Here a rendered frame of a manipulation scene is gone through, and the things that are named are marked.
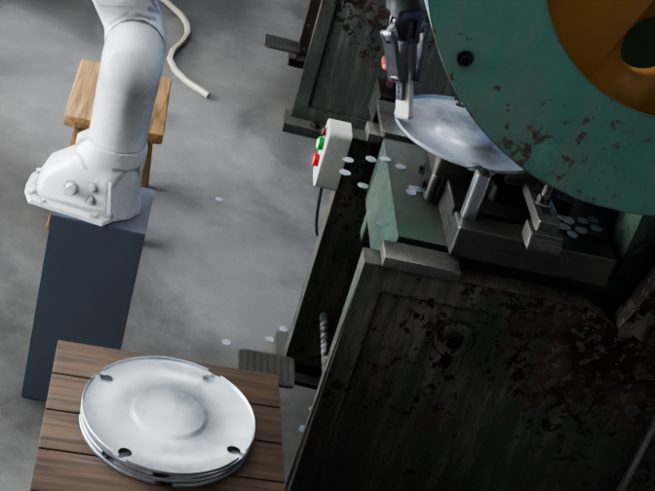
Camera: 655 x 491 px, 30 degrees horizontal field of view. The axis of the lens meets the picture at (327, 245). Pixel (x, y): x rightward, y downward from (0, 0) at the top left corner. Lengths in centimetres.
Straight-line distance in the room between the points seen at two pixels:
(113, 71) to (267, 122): 182
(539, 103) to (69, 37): 266
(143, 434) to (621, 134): 88
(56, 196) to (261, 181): 130
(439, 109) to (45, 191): 77
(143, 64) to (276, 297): 108
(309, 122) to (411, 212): 172
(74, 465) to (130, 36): 75
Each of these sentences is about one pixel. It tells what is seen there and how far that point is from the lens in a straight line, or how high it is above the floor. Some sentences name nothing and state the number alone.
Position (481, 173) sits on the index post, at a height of 79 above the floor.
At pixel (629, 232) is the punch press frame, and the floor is 74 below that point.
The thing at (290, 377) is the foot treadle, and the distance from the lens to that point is 257.
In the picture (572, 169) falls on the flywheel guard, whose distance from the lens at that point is 184.
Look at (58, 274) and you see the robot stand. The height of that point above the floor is 32.
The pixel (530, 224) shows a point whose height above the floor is 73.
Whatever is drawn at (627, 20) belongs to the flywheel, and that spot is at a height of 118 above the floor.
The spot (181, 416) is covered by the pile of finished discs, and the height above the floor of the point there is 38.
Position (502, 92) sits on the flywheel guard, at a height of 106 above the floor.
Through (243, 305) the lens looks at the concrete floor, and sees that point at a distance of 303.
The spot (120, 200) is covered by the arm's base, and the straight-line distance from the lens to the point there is 236.
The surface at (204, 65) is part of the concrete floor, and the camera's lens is 424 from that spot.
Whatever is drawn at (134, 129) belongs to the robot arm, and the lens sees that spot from 230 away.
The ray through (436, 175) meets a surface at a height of 71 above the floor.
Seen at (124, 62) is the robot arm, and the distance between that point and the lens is 217.
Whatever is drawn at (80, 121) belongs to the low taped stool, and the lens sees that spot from 300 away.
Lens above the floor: 169
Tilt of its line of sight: 30 degrees down
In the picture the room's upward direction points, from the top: 17 degrees clockwise
